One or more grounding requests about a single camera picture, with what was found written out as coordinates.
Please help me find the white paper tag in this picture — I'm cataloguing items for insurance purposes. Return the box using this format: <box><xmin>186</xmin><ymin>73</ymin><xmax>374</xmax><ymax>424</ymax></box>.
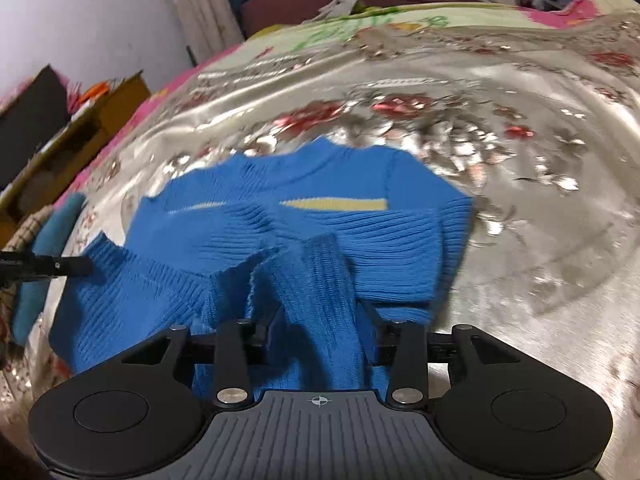
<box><xmin>317</xmin><ymin>0</ymin><xmax>359</xmax><ymax>22</ymax></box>

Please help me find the silver floral satin blanket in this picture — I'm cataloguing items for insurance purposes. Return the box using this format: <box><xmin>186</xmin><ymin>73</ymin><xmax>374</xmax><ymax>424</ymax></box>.
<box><xmin>0</xmin><ymin>25</ymin><xmax>640</xmax><ymax>480</ymax></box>

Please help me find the blue striped knit sweater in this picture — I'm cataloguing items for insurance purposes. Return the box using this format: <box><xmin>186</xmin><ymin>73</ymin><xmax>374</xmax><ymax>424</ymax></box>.
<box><xmin>50</xmin><ymin>137</ymin><xmax>475</xmax><ymax>402</ymax></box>

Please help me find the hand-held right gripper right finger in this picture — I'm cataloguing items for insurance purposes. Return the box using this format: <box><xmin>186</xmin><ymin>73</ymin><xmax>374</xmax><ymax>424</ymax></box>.
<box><xmin>357</xmin><ymin>300</ymin><xmax>524</xmax><ymax>409</ymax></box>

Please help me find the wooden cabinet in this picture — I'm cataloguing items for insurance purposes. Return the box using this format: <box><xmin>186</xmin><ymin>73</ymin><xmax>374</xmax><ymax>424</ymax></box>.
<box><xmin>0</xmin><ymin>70</ymin><xmax>153</xmax><ymax>231</ymax></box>

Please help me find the pink and yellow floral quilt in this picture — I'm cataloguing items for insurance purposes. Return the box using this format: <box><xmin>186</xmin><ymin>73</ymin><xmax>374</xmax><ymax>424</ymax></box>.
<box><xmin>52</xmin><ymin>0</ymin><xmax>640</xmax><ymax>211</ymax></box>

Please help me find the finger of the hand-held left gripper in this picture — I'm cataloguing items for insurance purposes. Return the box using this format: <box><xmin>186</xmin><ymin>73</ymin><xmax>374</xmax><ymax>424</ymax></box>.
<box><xmin>0</xmin><ymin>252</ymin><xmax>95</xmax><ymax>282</ymax></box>

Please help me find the orange plastic item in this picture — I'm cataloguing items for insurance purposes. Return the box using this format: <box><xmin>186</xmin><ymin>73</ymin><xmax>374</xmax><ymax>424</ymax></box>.
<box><xmin>79</xmin><ymin>80</ymin><xmax>114</xmax><ymax>102</ymax></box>

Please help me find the black monitor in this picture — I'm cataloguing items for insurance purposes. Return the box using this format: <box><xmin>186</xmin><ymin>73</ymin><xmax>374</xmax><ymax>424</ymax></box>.
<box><xmin>0</xmin><ymin>64</ymin><xmax>74</xmax><ymax>191</ymax></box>

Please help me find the beige checked cloth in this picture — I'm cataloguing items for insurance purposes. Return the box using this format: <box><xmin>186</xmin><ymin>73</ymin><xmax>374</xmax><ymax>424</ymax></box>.
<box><xmin>6</xmin><ymin>205</ymin><xmax>57</xmax><ymax>262</ymax></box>

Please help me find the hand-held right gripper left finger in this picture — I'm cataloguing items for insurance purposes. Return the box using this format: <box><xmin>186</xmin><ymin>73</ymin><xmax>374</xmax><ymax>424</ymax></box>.
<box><xmin>120</xmin><ymin>305</ymin><xmax>287</xmax><ymax>409</ymax></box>

